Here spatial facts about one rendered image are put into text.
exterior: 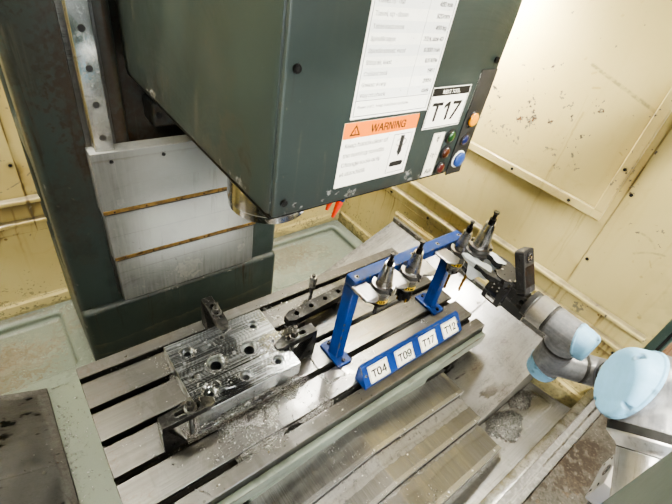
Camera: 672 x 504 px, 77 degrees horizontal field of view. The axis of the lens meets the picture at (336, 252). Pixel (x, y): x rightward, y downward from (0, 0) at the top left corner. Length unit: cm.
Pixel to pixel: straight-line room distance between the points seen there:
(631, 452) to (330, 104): 66
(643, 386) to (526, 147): 101
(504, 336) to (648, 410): 103
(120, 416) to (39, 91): 78
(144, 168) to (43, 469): 87
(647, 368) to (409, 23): 59
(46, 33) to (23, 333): 116
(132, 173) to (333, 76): 78
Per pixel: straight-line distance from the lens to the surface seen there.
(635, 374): 77
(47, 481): 150
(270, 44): 54
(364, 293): 108
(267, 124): 56
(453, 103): 78
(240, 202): 81
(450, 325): 150
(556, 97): 155
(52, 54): 115
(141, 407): 125
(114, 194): 125
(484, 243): 113
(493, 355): 172
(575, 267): 163
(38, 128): 120
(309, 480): 130
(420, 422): 148
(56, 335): 190
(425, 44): 67
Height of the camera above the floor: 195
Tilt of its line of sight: 38 degrees down
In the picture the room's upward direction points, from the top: 12 degrees clockwise
